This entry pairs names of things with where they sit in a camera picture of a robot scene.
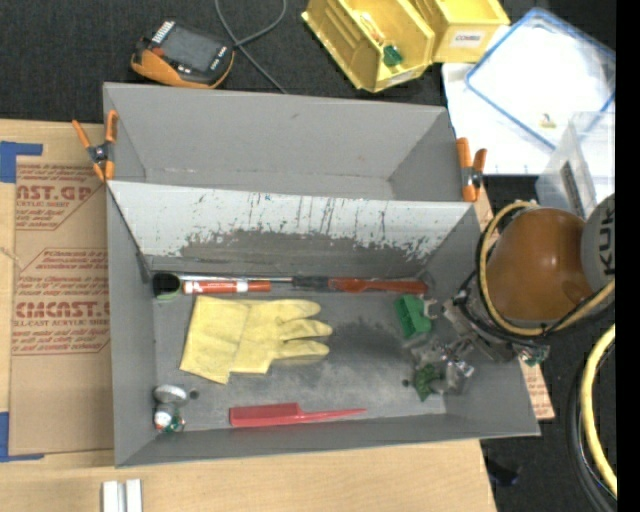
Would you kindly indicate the silver oval metal thing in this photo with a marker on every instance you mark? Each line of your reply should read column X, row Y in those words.
column 170, row 393

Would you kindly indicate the brown cardboard board red print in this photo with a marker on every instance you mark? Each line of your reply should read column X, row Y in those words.
column 60, row 280

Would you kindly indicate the green cup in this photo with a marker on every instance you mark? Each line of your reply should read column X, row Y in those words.
column 166, row 285

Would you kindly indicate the red comb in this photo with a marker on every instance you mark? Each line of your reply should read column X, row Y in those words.
column 270, row 416

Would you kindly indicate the orange and white marker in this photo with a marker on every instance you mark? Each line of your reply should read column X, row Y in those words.
column 225, row 287

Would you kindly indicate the dark green leafy toy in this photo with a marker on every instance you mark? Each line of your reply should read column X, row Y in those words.
column 426, row 381

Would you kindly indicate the small white green red toy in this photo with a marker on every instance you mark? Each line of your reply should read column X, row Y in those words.
column 168, row 421

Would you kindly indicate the yellow rubber glove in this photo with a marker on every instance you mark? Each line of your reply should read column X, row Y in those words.
column 250, row 335

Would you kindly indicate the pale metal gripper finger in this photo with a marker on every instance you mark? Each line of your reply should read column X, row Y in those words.
column 459, row 376
column 434, row 353

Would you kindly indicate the grey metal bin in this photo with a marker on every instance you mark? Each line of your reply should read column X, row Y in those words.
column 300, row 140

